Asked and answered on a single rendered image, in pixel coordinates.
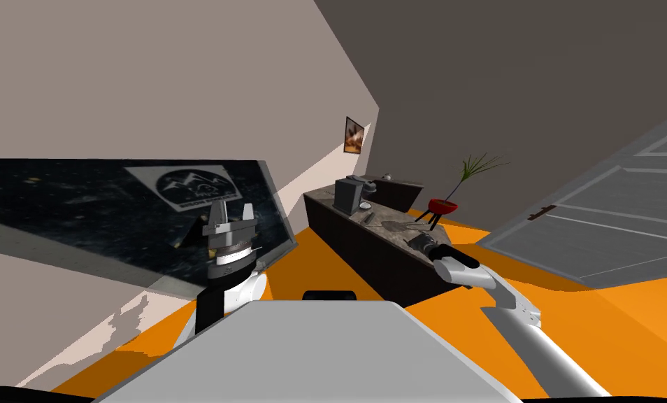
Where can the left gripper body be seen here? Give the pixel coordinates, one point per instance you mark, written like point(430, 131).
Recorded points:
point(230, 232)

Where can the dark counter with coffee machine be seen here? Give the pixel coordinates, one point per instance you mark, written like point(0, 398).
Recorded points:
point(367, 252)

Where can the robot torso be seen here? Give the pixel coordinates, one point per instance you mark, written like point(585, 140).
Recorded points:
point(311, 352)

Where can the black speckled panel with emblem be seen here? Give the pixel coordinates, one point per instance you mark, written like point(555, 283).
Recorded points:
point(87, 224)

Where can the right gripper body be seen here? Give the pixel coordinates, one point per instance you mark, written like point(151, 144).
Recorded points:
point(422, 244)

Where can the green plant in red pot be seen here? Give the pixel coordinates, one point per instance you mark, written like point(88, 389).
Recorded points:
point(443, 205)

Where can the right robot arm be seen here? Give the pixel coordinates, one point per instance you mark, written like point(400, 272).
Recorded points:
point(512, 305)

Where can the grey panelled door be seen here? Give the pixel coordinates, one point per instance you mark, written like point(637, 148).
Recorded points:
point(619, 224)

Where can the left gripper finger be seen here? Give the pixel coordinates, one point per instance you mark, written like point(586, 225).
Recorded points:
point(219, 212)
point(248, 213)

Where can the framed brown wall picture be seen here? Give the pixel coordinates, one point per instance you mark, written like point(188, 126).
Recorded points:
point(354, 136)

